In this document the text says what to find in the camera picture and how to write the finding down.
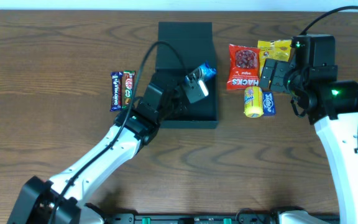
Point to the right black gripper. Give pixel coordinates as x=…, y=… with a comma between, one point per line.
x=282, y=76

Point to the KitKat Milo chunky bar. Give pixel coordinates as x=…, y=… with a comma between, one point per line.
x=129, y=79

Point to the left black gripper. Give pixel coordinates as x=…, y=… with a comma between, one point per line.
x=179, y=94

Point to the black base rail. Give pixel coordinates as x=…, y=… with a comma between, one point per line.
x=243, y=218

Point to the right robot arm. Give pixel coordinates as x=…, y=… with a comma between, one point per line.
x=331, y=106

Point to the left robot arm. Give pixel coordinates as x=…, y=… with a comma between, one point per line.
x=63, y=198

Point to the blue Oreo cookie pack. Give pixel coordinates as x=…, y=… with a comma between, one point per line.
x=203, y=72

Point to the red Hacks candy bag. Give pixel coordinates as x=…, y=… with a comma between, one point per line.
x=244, y=67

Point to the blue Dairy Milk bar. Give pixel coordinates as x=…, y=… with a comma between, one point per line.
x=116, y=103

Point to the yellow candy roll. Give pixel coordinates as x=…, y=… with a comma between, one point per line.
x=253, y=98

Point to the dark green box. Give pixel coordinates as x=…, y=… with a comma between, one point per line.
x=194, y=43

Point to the yellow snack bag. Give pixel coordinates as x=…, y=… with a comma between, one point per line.
x=274, y=49

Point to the blue Eclipse mint tin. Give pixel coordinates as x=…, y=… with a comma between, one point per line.
x=268, y=104

